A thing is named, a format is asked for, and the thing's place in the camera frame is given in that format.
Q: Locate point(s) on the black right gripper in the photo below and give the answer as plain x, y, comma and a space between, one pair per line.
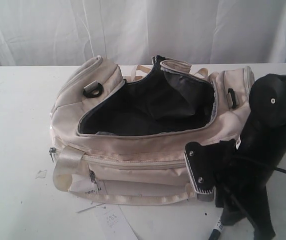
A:
244, 170

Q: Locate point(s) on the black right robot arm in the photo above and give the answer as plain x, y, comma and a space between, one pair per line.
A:
266, 124

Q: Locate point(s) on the cream fabric duffel bag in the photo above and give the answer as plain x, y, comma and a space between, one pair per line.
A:
131, 131

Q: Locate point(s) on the green and white marker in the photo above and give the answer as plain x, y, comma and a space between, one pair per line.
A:
217, 230

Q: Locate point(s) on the white paper hang tag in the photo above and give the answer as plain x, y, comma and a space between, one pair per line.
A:
84, 185

